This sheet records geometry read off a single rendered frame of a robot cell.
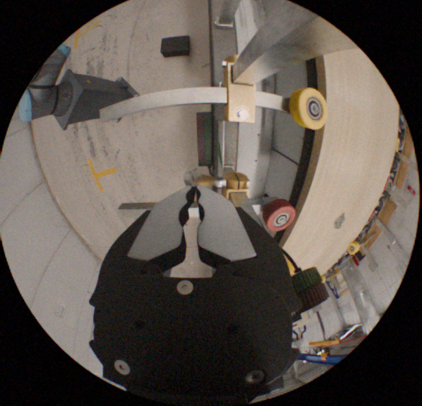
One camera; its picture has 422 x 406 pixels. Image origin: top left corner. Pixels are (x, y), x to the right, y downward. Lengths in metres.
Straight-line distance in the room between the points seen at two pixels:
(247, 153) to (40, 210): 2.79
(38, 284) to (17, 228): 0.85
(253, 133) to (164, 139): 0.80
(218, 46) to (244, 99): 0.26
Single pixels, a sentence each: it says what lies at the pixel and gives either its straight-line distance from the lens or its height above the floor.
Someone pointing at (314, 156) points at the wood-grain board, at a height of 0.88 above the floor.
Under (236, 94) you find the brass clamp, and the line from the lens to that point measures 0.26.
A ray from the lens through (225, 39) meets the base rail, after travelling 0.50.
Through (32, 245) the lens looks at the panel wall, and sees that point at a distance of 2.69.
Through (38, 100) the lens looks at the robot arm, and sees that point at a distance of 0.75.
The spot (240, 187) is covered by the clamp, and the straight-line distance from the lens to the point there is 0.28.
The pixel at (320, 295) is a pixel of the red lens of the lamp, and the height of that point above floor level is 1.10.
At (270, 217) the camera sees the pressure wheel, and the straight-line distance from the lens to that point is 0.31.
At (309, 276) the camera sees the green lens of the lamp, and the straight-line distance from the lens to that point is 0.18.
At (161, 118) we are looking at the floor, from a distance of 1.16.
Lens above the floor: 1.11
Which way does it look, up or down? 57 degrees down
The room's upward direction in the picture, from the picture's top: 175 degrees clockwise
